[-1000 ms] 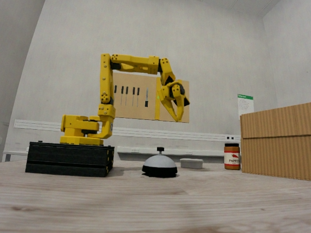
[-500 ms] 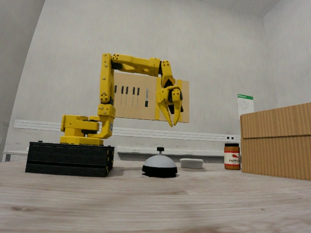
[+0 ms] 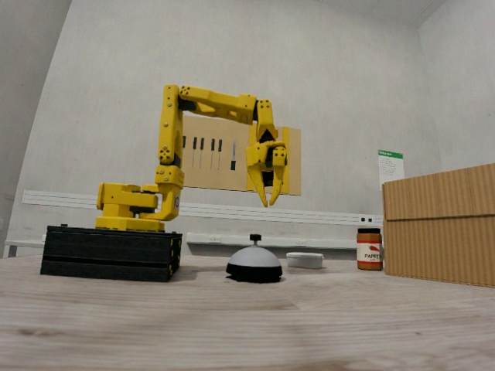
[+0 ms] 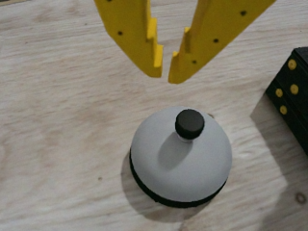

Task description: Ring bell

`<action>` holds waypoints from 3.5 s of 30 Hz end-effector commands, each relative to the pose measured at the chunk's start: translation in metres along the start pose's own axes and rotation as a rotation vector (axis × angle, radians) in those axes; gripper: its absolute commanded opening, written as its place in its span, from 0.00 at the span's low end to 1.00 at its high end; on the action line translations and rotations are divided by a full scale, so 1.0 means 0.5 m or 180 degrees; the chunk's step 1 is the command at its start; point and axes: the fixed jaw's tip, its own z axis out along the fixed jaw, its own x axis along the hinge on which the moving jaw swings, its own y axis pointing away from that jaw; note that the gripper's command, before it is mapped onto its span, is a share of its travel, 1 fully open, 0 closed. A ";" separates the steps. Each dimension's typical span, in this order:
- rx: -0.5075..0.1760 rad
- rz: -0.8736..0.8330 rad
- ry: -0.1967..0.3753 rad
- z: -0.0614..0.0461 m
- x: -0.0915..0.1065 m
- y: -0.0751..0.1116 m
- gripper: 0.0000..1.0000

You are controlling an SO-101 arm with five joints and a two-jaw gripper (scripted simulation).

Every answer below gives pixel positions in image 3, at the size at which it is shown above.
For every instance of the paprika spice jar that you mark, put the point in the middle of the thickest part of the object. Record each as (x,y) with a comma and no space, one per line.
(369,249)

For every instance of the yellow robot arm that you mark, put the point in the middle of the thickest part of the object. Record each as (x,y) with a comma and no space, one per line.
(123,201)

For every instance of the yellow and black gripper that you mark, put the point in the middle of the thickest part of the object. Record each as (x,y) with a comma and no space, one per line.
(261,158)

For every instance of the white lidded storage box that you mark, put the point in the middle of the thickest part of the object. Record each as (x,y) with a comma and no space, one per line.
(305,260)

